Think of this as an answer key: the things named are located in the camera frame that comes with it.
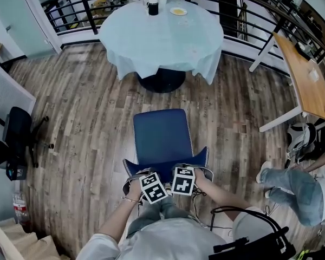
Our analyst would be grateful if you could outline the small black box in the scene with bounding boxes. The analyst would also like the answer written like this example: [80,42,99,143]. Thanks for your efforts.
[5,158,28,181]

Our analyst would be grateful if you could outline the wooden desk white legs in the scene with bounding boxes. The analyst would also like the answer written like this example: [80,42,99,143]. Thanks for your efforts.
[249,31,325,133]

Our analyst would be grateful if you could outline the black cable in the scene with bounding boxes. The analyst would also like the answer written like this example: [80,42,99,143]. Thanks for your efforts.
[210,205,281,234]

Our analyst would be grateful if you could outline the black metal railing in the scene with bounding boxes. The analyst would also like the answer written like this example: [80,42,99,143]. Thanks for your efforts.
[32,0,325,64]

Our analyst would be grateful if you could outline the white plate yellow food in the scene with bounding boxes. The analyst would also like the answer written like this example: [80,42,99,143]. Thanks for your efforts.
[170,6,188,16]

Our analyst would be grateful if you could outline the black item on desk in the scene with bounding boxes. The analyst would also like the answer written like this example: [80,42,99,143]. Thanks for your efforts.
[294,42,313,61]

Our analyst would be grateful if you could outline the person's right forearm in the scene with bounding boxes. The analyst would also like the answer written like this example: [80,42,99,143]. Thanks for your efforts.
[193,173,252,218]

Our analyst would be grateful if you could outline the beige fabric bag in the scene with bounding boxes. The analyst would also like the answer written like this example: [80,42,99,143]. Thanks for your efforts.
[0,217,62,260]

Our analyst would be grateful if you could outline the black jar white lid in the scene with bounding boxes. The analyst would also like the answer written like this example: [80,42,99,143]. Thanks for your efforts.
[148,0,159,16]

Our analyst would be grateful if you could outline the person's left forearm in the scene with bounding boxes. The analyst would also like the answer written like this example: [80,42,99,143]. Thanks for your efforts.
[96,196,141,238]

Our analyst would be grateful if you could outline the person's white shirt torso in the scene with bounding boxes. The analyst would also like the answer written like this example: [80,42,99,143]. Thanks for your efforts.
[75,206,277,260]

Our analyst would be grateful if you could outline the person's legs blue jeans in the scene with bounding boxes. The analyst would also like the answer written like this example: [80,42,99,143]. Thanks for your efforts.
[126,193,201,239]

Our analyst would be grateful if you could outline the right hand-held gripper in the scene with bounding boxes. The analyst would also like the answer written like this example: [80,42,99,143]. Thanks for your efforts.
[170,164,196,197]

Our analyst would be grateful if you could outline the person's left hand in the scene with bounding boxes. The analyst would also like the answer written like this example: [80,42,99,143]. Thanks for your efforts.
[127,179,145,201]

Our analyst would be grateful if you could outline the blue upholstered chair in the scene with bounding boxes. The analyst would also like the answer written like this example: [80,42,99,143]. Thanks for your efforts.
[122,108,214,198]

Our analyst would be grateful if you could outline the black office chair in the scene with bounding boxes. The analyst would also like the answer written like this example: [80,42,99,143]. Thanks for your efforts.
[0,102,55,173]

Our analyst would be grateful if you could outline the clear plastic bottle red label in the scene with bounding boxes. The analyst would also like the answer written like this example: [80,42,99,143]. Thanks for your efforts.
[11,191,31,227]

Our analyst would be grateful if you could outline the white and black backpack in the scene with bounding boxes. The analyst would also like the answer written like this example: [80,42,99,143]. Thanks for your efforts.
[286,122,318,162]

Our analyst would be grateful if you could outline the black chest-worn device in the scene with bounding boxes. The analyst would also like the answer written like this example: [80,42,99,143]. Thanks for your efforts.
[207,225,297,260]

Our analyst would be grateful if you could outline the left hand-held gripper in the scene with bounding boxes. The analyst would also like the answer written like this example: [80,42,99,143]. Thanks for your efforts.
[135,167,169,205]

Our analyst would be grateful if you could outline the small white cup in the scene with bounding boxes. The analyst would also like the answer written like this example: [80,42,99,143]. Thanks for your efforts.
[308,67,321,81]

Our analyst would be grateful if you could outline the round table light blue cloth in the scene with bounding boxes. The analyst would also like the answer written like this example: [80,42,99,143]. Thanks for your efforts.
[98,0,225,94]

